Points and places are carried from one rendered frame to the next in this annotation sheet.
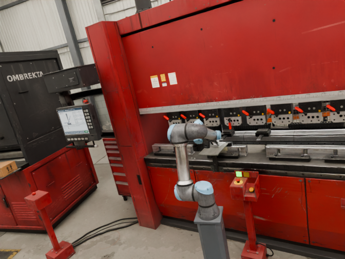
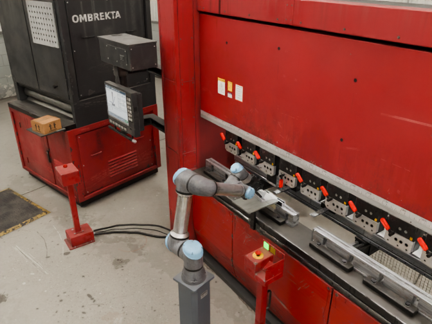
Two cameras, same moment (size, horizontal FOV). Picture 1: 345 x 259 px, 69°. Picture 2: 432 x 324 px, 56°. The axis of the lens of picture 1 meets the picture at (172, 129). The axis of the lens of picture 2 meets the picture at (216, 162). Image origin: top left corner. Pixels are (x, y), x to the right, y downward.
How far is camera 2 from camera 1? 1.15 m
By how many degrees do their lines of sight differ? 22
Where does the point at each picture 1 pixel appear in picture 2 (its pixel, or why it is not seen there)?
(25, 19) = not seen: outside the picture
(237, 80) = (301, 133)
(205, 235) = (180, 295)
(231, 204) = not seen: hidden behind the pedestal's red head
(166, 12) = (247, 8)
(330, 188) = (354, 315)
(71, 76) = (122, 54)
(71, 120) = (115, 101)
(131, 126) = (182, 130)
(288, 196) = (313, 297)
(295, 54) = (368, 137)
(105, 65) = (168, 45)
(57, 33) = not seen: outside the picture
